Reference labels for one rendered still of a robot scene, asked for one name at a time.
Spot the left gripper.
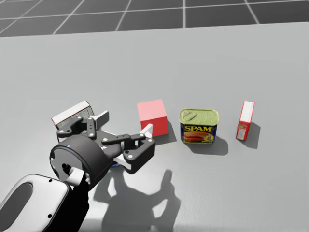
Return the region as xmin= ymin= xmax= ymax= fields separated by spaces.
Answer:
xmin=49 ymin=110 xmax=156 ymax=191

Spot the pink cube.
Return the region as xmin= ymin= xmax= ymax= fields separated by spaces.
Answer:
xmin=137 ymin=98 xmax=169 ymax=138

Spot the red and white carton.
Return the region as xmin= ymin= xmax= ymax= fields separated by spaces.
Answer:
xmin=51 ymin=100 xmax=95 ymax=131

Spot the green and blue rectangular can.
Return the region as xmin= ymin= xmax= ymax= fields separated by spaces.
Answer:
xmin=179 ymin=108 xmax=220 ymax=145

